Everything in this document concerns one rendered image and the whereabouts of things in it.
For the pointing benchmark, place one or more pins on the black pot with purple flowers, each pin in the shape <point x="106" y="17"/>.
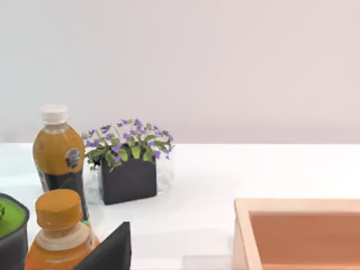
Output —
<point x="128" y="174"/>

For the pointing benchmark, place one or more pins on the amber bottle with white cap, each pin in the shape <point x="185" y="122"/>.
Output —
<point x="57" y="152"/>

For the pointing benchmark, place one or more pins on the dark pot with green moss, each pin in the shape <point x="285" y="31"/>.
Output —
<point x="11" y="225"/>

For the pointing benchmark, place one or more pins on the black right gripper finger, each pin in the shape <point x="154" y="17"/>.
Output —
<point x="115" y="250"/>

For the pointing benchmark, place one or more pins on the orange bottle with orange cap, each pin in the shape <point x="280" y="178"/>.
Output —
<point x="60" y="230"/>

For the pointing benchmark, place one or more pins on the shallow salmon-coloured box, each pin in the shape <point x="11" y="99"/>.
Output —
<point x="303" y="236"/>

